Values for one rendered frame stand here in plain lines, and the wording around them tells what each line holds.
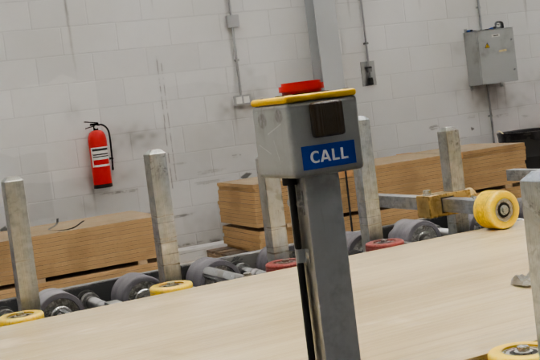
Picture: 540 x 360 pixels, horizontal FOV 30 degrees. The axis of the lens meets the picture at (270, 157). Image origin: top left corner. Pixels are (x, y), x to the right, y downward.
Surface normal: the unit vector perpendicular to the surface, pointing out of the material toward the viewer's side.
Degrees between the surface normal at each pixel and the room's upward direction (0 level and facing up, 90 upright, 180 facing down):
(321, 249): 90
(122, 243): 90
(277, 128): 90
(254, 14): 90
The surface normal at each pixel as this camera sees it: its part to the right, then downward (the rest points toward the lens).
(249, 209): -0.91, 0.13
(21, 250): 0.44, 0.00
